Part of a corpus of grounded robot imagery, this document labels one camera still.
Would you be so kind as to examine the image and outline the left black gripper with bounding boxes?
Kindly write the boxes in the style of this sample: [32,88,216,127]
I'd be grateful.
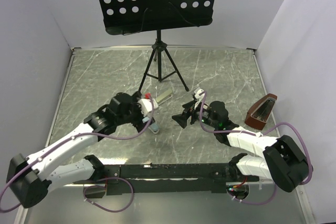
[117,91,155,132]

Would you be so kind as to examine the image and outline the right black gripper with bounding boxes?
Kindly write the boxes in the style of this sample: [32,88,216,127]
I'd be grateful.
[172,99,218,129]

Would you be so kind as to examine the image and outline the light blue stapler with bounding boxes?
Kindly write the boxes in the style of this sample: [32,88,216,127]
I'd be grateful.
[142,116,159,134]

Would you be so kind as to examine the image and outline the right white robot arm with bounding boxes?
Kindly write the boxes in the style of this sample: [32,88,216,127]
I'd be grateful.
[172,101,312,193]

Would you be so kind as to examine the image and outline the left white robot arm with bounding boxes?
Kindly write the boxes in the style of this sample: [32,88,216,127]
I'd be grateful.
[5,91,158,208]

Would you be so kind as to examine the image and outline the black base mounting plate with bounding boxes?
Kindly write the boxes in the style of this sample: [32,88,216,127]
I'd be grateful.
[72,163,259,196]

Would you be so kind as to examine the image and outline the brown wooden metronome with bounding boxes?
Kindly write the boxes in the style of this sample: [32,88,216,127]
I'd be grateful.
[245,93,278,130]

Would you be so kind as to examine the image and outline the black perforated music stand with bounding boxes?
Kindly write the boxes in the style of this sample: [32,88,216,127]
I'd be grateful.
[99,0,215,82]

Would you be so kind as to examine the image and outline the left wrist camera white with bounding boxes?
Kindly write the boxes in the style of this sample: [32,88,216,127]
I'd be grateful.
[138,93,159,116]

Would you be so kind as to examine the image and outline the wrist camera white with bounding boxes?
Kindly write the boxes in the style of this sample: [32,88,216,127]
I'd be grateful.
[193,87,206,109]
[138,93,159,116]

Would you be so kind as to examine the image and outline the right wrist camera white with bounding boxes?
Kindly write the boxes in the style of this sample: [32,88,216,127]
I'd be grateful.
[193,87,206,109]

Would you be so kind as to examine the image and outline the aluminium rail frame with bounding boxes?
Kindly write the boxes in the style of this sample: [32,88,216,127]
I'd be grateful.
[24,46,312,208]

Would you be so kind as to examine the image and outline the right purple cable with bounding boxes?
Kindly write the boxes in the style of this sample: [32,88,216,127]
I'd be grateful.
[198,90,313,185]

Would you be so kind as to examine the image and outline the purple cable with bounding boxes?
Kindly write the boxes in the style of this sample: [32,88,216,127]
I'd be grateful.
[0,95,155,213]
[198,90,313,185]

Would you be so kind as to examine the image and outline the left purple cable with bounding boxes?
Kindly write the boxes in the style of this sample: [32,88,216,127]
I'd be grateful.
[0,95,155,213]

